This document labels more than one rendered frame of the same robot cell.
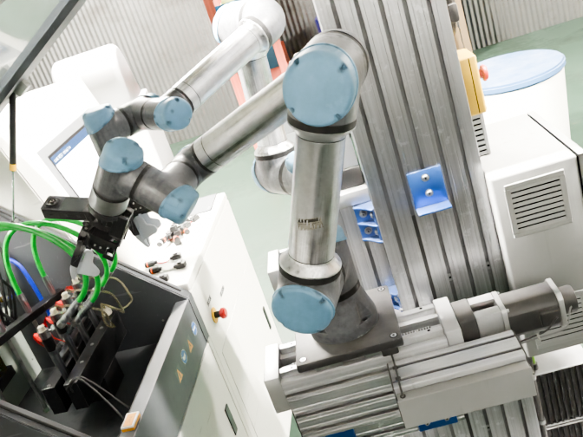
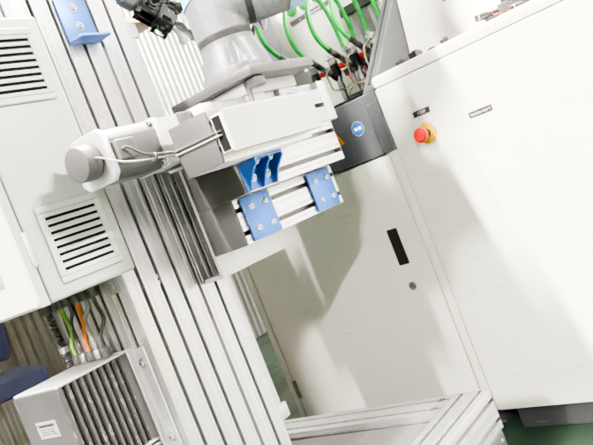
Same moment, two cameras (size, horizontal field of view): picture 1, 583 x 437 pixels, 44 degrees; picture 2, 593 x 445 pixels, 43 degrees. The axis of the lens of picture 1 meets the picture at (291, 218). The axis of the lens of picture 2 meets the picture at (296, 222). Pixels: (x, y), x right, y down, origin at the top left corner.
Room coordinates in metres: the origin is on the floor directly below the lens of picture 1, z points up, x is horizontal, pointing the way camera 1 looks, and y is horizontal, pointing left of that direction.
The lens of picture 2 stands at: (2.61, -1.44, 0.79)
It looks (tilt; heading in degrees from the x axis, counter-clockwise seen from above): 2 degrees down; 120
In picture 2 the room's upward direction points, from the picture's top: 21 degrees counter-clockwise
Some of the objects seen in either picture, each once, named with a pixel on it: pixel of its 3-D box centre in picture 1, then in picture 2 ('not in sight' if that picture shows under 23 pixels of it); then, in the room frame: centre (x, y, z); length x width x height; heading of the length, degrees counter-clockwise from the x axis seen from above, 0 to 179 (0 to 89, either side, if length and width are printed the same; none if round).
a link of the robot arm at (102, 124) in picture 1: (105, 129); not in sight; (1.68, 0.34, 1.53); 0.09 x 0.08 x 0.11; 125
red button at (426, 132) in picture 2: (219, 313); (423, 134); (2.01, 0.31, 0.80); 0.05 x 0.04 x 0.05; 168
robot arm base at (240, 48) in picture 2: not in sight; (232, 58); (1.83, -0.09, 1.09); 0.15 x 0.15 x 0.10
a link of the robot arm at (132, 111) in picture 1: (143, 114); not in sight; (1.73, 0.25, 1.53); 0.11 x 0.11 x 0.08; 35
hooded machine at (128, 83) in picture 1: (119, 137); not in sight; (5.56, 1.06, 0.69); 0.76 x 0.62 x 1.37; 175
